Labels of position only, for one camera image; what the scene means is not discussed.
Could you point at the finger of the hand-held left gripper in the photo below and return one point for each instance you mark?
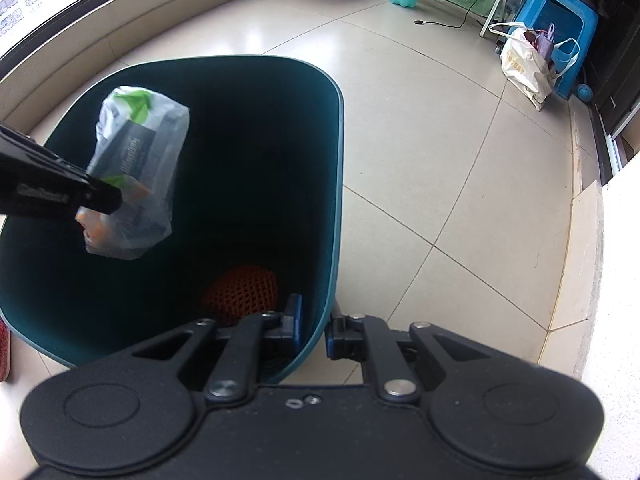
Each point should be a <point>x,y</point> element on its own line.
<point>104,199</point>

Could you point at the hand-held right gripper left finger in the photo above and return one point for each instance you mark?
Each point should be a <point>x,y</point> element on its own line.
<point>293,322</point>

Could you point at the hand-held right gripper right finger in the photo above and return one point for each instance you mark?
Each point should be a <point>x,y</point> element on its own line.
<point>334,340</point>

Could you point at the white green printed plastic packet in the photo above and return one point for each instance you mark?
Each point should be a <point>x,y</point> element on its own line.
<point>142,155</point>

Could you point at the dark teal trash bin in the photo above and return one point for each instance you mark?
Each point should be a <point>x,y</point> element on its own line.
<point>250,170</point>

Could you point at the orange foam fruit net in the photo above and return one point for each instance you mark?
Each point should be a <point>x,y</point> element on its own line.
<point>240,292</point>

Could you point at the red cloth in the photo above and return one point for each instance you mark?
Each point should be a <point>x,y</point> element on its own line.
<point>4,355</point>

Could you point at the beige tote bag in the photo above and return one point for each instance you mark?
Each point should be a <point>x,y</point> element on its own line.
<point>527,67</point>

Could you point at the small blue ball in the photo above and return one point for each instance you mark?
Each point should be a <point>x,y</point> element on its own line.
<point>584,93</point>

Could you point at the purple folded umbrella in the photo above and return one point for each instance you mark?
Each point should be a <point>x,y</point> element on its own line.
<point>546,45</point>

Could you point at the blue plastic stool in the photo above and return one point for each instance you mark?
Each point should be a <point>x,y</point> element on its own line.
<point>575,7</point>

